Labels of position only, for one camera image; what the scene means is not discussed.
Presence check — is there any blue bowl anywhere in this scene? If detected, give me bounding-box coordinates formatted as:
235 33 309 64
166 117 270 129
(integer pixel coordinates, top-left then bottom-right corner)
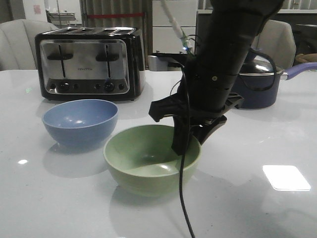
42 99 118 147

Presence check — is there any black and chrome toaster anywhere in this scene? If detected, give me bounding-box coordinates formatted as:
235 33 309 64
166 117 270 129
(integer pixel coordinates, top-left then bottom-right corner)
35 27 146 101

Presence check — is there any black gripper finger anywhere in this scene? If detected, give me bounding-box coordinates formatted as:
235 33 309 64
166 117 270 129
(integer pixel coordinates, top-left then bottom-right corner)
171 116 191 156
192 116 227 145

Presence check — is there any glass pot lid blue knob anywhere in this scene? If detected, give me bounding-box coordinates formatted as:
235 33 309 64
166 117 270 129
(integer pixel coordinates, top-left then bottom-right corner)
239 48 283 76

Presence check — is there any white cable with connector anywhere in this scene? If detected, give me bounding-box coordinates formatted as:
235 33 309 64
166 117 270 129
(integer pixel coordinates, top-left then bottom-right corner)
159 0 194 54

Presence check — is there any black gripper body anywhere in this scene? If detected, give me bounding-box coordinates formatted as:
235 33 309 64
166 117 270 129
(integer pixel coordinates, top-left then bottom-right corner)
149 72 243 126

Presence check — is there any beige chair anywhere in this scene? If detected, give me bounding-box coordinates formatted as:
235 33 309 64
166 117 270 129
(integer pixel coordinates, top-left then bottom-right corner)
252 20 296 69
0 19 57 71

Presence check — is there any black cable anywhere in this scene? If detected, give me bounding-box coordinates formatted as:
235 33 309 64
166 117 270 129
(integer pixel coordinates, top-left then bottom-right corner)
169 44 277 238

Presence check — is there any dark blue saucepan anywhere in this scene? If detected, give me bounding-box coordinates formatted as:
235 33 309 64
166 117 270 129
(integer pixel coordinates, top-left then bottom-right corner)
231 62 317 110

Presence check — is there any dark grey counter unit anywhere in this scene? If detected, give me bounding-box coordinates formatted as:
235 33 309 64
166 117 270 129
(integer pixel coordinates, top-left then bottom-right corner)
196 7 317 57

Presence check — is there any beige chair on left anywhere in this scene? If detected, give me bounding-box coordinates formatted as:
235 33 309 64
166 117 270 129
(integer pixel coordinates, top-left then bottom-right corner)
0 19 57 71

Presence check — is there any white cabinet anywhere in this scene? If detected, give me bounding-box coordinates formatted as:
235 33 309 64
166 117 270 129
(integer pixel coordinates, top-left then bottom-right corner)
152 0 198 54

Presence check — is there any beige chair on right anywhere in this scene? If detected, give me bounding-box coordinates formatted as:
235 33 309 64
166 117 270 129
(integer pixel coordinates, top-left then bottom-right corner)
252 20 296 69

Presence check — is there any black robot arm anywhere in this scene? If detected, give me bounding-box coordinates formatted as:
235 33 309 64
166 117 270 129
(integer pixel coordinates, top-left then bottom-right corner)
149 0 283 155

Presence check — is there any green bowl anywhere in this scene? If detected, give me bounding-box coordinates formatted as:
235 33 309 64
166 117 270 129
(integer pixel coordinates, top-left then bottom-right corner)
103 124 202 197

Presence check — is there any clear plastic food container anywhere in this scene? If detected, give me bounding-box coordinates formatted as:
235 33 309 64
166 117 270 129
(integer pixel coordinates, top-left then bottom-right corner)
148 55 181 71

